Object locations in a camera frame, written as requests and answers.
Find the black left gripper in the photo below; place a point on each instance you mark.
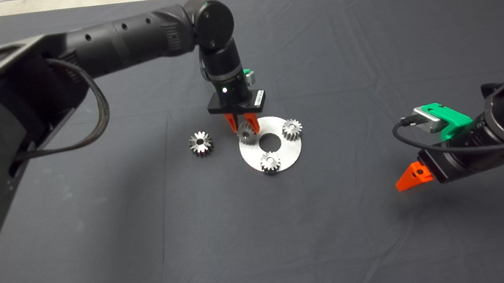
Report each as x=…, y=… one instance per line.
x=236, y=100

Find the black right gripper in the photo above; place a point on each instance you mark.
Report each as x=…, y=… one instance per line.
x=454, y=162

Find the small steel gear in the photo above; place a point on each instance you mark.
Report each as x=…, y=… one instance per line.
x=246, y=135
x=270, y=162
x=291, y=129

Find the large tall steel gear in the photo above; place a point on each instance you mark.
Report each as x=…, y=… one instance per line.
x=200, y=145

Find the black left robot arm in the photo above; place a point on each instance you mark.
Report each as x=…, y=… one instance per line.
x=13, y=113

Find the round metal plate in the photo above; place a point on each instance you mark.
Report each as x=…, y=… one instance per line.
x=289, y=153

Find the dark grey table cloth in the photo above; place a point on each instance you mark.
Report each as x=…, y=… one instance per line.
x=366, y=50

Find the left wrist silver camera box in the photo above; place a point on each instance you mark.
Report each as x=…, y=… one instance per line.
x=250, y=78

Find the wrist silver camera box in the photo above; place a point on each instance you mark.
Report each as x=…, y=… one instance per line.
x=250, y=78
x=428, y=121

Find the left wrist green camera mount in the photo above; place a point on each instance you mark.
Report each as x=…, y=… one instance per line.
x=246, y=71

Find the wrist green camera mount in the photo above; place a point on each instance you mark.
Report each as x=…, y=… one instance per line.
x=246, y=71
x=456, y=119

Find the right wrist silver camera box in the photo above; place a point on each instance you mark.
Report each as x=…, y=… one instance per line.
x=428, y=121

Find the right wrist green camera mount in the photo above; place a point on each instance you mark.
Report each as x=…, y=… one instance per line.
x=456, y=119

